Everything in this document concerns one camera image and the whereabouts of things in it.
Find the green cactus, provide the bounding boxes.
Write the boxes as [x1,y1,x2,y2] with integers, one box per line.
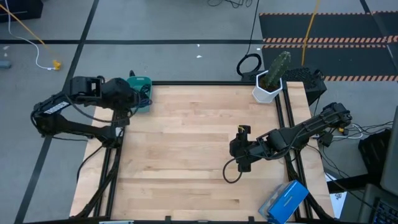
[264,51,292,90]

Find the black box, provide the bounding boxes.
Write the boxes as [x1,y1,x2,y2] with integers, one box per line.
[0,0,44,23]

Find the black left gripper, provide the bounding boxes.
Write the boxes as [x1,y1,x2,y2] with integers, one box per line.
[99,77,140,110]

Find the black equipment case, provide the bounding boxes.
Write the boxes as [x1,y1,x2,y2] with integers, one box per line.
[357,128,393,177]

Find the black hazard-striped floor mat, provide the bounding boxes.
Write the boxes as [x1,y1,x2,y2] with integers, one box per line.
[259,11,398,82]

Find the yellow hanging cable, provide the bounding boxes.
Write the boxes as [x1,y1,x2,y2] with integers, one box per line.
[300,0,321,67]

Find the black knotted USB-C cable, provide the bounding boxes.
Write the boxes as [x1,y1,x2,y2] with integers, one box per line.
[138,83,153,100]

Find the black aluminium table frame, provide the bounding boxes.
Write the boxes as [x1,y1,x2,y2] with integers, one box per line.
[74,80,335,224]

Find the black hanging cable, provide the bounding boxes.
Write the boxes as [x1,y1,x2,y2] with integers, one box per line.
[236,0,262,77]

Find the white floor cable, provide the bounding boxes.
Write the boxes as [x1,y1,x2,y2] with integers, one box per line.
[4,0,53,71]

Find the black cable tangle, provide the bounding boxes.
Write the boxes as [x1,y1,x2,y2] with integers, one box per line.
[207,0,253,9]

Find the blue cardboard box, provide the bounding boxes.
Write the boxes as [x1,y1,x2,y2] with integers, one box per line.
[258,179,310,224]

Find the teal plastic bin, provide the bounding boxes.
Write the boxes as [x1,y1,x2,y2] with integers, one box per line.
[126,75,154,114]

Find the white paper sheet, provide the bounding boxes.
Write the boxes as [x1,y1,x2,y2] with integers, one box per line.
[325,172,348,211]

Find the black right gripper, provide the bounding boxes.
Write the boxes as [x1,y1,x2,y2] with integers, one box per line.
[229,125,269,172]

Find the yellow cable with plug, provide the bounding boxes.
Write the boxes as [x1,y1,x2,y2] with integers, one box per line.
[0,3,62,71]

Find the black keyboard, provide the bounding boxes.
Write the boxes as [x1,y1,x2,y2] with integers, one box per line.
[371,197,398,224]

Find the white hexagonal plant pot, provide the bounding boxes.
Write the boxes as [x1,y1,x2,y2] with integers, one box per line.
[251,70,283,105]

